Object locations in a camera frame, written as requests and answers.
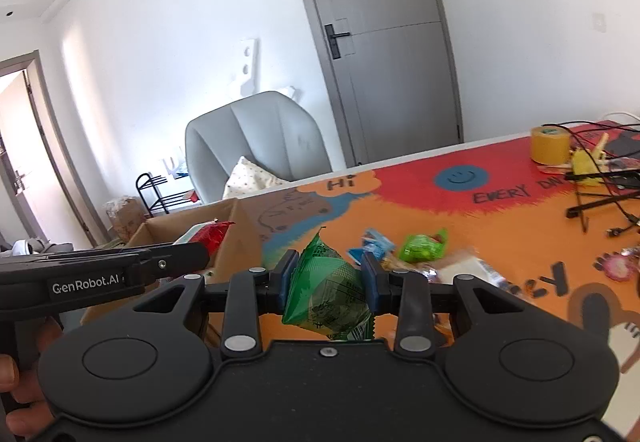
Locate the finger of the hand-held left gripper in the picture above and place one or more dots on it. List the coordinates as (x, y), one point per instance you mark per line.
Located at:
(175, 259)

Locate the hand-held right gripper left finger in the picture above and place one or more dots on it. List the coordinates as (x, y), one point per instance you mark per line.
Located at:
(289, 277)

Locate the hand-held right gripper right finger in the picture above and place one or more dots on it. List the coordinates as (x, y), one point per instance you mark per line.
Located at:
(370, 282)

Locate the dark green triangular snack packet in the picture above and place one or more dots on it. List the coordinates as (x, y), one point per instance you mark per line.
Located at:
(330, 292)

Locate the red snack packet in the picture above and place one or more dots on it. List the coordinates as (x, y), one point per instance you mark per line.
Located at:
(212, 234)

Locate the pile of snack packets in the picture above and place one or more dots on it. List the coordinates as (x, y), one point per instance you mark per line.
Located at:
(422, 247)

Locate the person's left hand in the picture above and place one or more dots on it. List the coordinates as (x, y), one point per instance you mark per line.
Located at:
(10, 372)

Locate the black shoe rack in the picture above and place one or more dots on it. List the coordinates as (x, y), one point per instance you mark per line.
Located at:
(175, 197)

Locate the white dotted cushion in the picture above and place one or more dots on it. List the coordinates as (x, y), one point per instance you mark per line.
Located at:
(250, 179)

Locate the grey upholstered chair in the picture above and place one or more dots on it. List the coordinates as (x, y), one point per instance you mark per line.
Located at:
(260, 131)

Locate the white foam block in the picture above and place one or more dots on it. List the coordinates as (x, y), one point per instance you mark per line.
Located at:
(290, 93)

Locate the grey door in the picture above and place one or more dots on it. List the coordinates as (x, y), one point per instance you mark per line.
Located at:
(390, 71)

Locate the yellow tape roll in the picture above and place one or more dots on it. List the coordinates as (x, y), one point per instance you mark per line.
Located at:
(550, 146)

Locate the black metal stand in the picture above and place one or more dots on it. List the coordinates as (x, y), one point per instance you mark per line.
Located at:
(590, 208)

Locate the yellow plastic toy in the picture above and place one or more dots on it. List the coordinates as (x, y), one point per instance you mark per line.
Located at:
(585, 164)

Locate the dark flat device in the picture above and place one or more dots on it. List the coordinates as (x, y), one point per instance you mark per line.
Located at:
(627, 144)

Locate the grey door frame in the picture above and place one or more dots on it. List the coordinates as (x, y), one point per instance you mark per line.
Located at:
(20, 59)

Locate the white wall plate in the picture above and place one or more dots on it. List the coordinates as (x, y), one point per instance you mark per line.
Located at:
(599, 21)

